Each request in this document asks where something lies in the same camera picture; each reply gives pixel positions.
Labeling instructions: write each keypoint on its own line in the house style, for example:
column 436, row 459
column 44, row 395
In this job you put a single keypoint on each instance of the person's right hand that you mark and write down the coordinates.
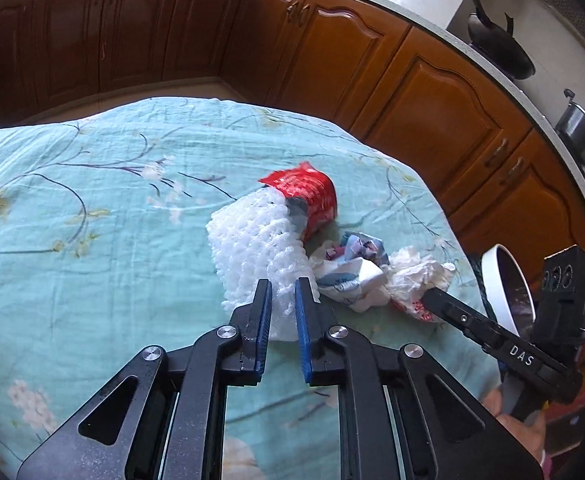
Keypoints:
column 532, row 436

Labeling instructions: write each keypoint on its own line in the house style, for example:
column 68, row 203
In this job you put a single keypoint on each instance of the light green floral tablecloth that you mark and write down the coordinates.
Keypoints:
column 104, row 247

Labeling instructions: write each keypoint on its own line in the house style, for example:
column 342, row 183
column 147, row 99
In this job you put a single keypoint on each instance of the blue white wrapper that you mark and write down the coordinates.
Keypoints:
column 350, row 271

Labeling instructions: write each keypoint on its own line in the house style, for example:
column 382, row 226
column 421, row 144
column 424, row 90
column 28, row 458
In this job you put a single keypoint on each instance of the black stock pot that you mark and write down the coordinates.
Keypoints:
column 571, row 128

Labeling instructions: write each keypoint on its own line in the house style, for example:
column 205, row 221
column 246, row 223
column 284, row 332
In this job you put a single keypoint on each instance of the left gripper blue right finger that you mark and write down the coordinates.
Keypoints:
column 313, row 321

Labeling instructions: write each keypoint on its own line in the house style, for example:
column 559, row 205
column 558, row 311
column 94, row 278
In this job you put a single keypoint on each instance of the white foam fruit net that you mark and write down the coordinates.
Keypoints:
column 255, row 238

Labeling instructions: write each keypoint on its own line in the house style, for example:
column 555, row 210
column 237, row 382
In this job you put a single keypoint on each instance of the black wok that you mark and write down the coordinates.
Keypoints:
column 498, row 44

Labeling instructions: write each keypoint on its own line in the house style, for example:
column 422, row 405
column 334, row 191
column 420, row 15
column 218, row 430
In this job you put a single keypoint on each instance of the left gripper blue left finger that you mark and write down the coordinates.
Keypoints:
column 256, row 322

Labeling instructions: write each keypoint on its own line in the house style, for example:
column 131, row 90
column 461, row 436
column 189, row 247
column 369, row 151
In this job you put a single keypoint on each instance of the white plastic bag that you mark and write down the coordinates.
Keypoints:
column 409, row 275

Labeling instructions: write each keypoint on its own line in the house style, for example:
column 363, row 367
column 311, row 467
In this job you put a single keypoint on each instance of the red snack wrapper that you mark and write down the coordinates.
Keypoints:
column 310, row 197

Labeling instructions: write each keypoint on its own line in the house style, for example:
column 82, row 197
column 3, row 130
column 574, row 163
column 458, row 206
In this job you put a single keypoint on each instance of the brown lower kitchen cabinets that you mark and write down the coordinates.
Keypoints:
column 389, row 77

